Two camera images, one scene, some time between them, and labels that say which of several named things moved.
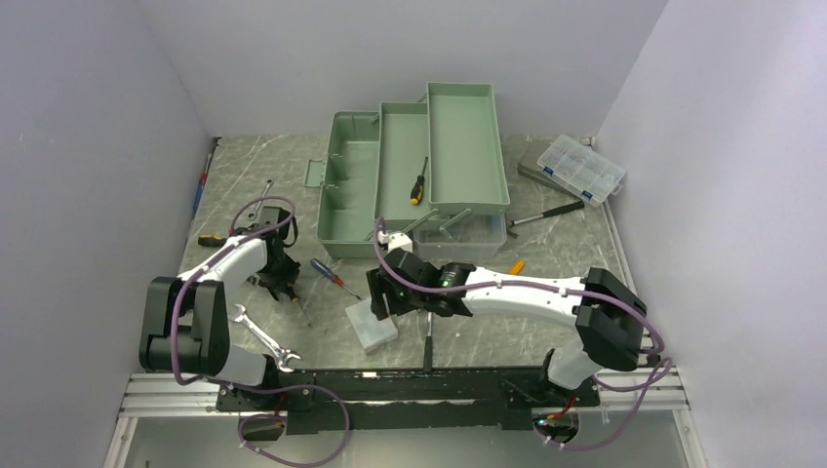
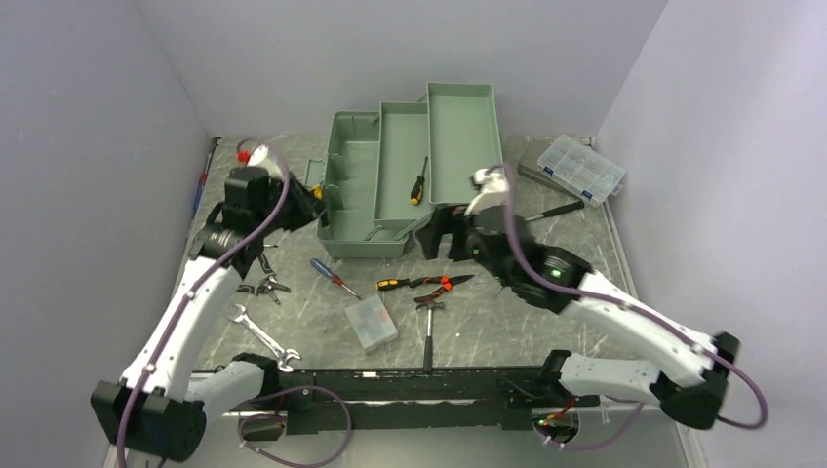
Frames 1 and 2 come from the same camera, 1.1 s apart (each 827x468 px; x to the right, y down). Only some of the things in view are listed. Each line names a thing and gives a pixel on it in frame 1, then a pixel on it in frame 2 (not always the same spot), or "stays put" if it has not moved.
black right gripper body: [400, 302] → [464, 218]
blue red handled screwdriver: [327, 271] stays put
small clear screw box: [371, 331] stays put
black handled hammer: [428, 366] stays put
